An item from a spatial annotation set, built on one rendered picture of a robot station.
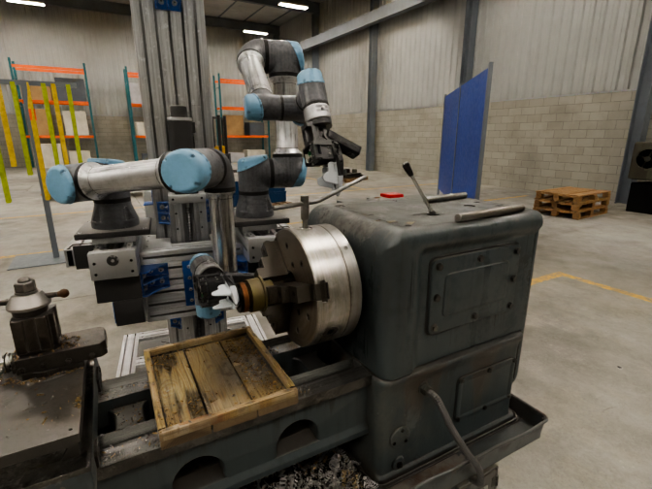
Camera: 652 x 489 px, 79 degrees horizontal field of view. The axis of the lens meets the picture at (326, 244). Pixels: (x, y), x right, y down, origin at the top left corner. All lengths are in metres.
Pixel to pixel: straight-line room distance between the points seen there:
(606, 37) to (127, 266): 11.38
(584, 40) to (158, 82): 11.16
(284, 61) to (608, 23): 10.74
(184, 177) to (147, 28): 0.72
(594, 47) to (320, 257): 11.29
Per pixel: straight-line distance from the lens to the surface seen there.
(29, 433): 0.92
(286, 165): 1.54
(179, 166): 1.13
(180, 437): 0.93
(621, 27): 11.79
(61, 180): 1.40
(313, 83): 1.17
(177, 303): 1.59
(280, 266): 1.05
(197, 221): 1.63
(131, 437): 1.02
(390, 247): 0.92
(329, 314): 0.94
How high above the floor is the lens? 1.47
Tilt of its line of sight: 16 degrees down
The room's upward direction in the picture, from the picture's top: straight up
